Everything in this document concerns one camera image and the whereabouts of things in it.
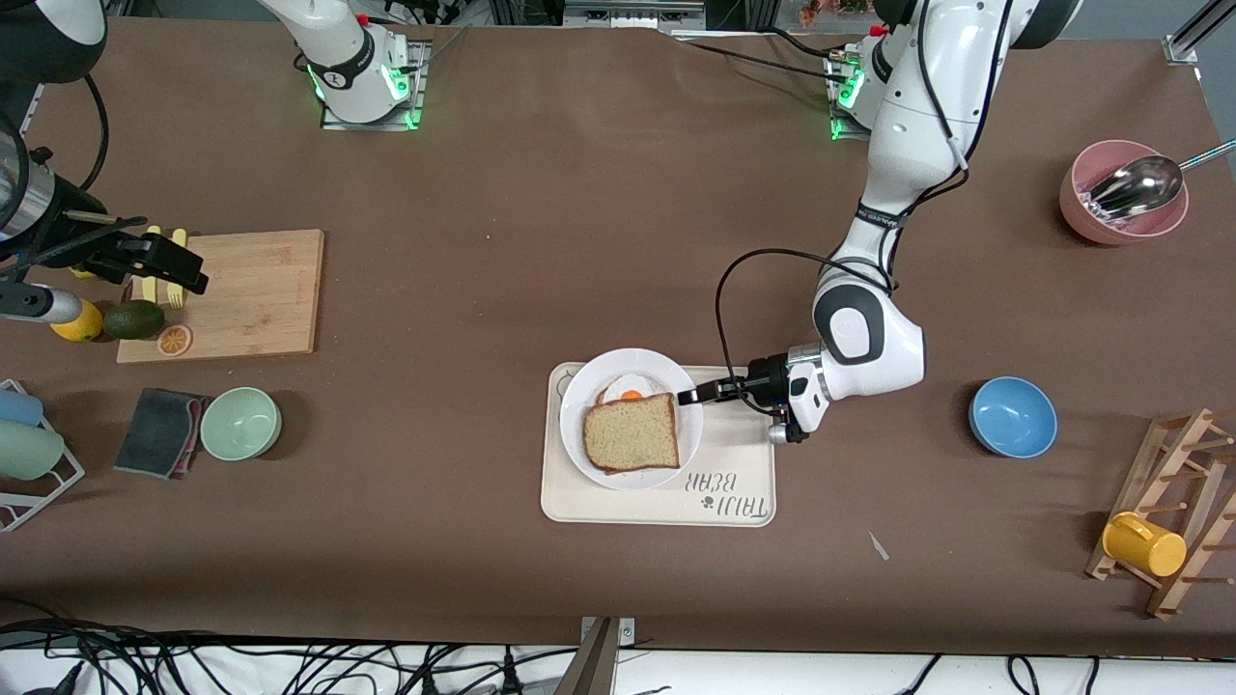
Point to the yellow plastic knife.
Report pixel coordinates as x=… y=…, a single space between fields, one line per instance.
x=151 y=292

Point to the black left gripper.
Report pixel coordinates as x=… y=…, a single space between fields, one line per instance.
x=766 y=379

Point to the yellow plastic fork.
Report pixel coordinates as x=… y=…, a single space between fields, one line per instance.
x=177 y=299

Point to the metal scoop spoon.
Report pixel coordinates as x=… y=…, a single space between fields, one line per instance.
x=1144 y=183

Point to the blue bowl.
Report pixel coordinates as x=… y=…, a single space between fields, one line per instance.
x=1013 y=417

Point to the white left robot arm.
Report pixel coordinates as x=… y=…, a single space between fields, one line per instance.
x=927 y=125

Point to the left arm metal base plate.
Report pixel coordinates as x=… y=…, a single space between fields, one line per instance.
x=845 y=132

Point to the light blue cup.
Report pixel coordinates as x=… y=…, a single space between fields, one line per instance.
x=19 y=407

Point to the dark green avocado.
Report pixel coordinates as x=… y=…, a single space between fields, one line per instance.
x=133 y=319

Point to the brown bread slice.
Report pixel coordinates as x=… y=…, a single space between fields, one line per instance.
x=603 y=398
x=632 y=434

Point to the dark equipment frame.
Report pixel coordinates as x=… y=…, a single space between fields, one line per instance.
x=628 y=12

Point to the small white tape scrap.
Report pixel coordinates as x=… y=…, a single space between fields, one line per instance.
x=878 y=545

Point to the white round plate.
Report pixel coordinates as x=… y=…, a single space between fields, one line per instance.
x=579 y=405

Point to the bamboo cutting board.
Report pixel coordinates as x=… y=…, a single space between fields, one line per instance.
x=261 y=299

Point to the aluminium table corner rail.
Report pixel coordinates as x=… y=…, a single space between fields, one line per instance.
x=1193 y=39
x=34 y=104

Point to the sage green cup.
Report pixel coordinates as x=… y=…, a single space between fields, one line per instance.
x=27 y=451

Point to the fried egg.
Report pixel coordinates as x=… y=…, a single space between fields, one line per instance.
x=632 y=384

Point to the grey folded cloth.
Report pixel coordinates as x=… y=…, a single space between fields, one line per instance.
x=154 y=432

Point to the yellow mug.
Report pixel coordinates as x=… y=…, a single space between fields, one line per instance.
x=1144 y=545

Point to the yellow lemon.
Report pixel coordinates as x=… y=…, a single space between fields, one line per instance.
x=82 y=328
x=85 y=274

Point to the wooden peg rack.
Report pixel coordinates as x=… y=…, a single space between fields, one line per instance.
x=1173 y=454

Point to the orange slice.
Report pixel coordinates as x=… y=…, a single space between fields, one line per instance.
x=175 y=340

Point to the cream bear print tray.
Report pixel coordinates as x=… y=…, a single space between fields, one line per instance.
x=734 y=463

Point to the mint green bowl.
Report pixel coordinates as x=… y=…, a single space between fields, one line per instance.
x=240 y=424

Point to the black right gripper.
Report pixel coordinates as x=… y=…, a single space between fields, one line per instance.
x=70 y=235

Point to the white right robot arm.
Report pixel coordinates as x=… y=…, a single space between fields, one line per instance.
x=352 y=68

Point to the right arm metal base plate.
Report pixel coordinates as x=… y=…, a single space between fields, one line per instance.
x=372 y=126

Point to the pink bowl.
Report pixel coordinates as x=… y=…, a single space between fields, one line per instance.
x=1077 y=208

